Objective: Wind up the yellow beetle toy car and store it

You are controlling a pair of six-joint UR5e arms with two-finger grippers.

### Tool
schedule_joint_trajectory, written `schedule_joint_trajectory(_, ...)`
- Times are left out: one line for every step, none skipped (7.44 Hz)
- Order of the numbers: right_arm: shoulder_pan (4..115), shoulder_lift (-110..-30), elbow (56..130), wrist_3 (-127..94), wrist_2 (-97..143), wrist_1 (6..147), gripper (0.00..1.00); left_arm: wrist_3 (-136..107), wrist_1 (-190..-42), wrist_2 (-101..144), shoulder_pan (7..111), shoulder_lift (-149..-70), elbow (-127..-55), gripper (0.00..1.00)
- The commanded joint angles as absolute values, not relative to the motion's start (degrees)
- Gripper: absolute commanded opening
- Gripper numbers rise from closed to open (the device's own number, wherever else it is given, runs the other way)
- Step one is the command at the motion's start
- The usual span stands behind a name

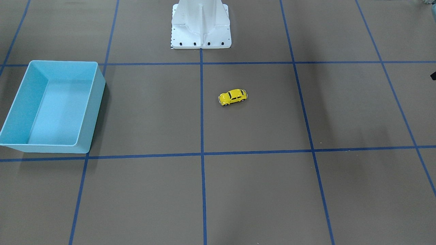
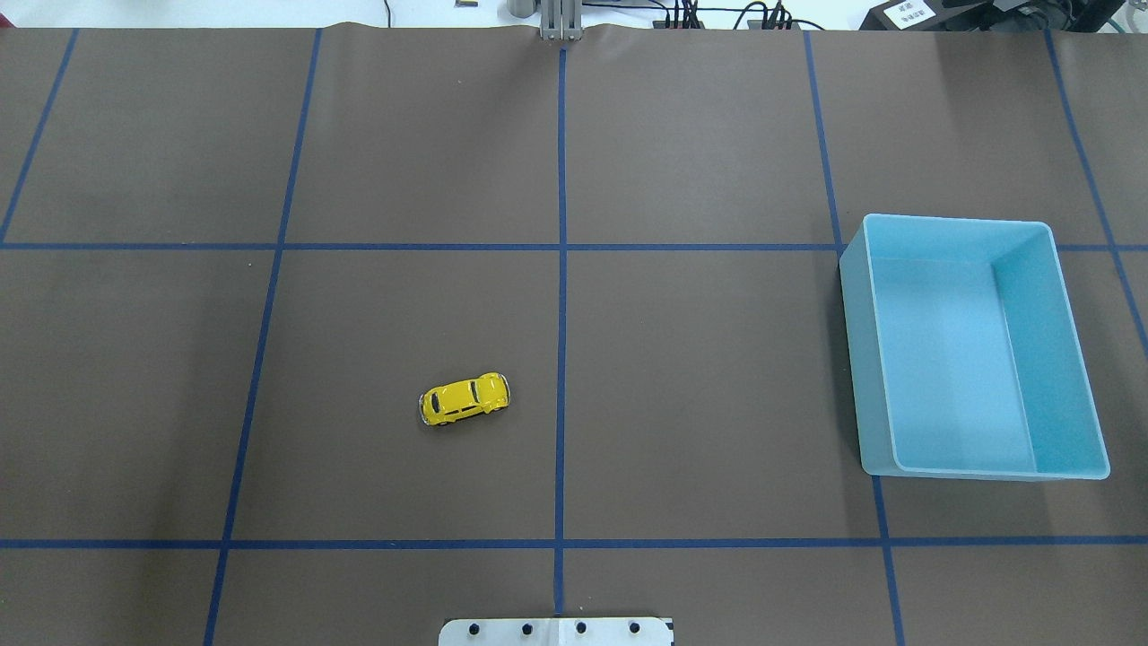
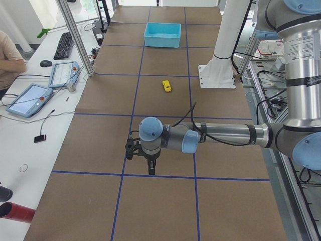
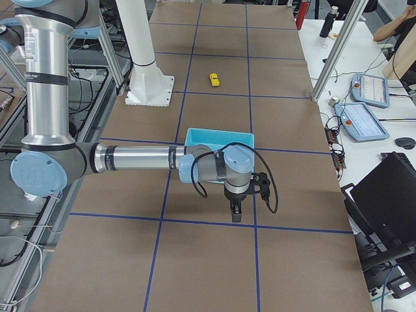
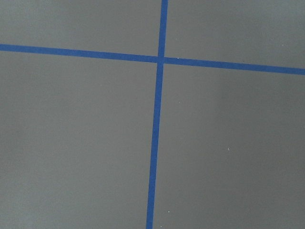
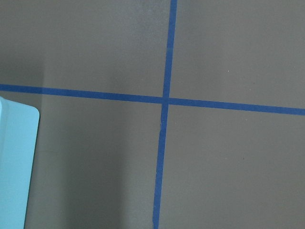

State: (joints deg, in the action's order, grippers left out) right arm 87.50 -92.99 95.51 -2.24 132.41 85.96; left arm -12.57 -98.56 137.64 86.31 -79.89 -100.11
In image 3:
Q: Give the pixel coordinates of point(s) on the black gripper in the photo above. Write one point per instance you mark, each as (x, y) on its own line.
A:
(150, 157)

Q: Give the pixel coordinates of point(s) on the yellow beetle toy car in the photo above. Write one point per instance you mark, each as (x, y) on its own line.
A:
(166, 86)

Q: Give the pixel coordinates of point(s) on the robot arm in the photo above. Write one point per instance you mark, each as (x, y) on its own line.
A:
(297, 23)

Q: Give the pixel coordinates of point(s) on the small metal block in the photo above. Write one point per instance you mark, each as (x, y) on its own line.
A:
(71, 87)

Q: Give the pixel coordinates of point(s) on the small black phone device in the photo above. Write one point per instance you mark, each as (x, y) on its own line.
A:
(40, 138)

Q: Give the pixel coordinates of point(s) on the far teach pendant tablet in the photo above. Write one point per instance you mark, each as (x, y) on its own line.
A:
(63, 74)

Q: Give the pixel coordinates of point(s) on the teach pendant tablet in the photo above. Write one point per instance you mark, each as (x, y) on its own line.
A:
(63, 74)
(30, 101)

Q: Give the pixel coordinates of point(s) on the light blue plastic bin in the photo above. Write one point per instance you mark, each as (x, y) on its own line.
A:
(166, 35)

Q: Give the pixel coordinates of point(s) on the near teach pendant tablet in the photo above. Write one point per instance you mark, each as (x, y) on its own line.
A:
(30, 101)

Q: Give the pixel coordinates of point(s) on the black keyboard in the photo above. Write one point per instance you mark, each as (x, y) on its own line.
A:
(64, 47)

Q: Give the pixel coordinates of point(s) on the black computer mouse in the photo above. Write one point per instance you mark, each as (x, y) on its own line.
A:
(46, 63)

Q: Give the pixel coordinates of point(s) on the black cylinder tube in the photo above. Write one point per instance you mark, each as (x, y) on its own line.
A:
(5, 194)

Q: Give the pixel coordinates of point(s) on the red cylinder tube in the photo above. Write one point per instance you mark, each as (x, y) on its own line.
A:
(17, 212)

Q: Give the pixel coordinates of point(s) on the person in beige shirt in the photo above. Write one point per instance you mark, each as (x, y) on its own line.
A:
(12, 63)

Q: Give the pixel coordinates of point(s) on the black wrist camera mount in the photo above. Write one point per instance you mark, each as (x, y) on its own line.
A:
(133, 146)

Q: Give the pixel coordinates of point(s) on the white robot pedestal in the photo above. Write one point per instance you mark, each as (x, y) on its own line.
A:
(218, 72)

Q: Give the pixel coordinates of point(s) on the green plastic handle tool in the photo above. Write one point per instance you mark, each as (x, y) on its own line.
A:
(43, 32)

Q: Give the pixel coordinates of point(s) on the aluminium frame post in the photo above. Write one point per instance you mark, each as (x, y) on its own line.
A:
(71, 25)

